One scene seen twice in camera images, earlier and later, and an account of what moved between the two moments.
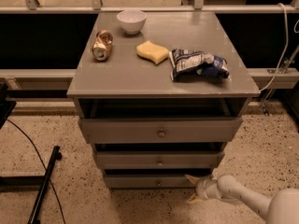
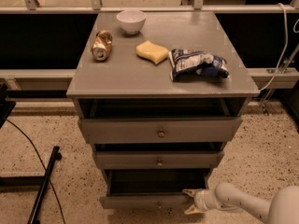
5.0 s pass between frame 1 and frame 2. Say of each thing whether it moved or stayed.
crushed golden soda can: stayed
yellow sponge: stayed
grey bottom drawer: moved
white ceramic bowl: stayed
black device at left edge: stayed
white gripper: moved
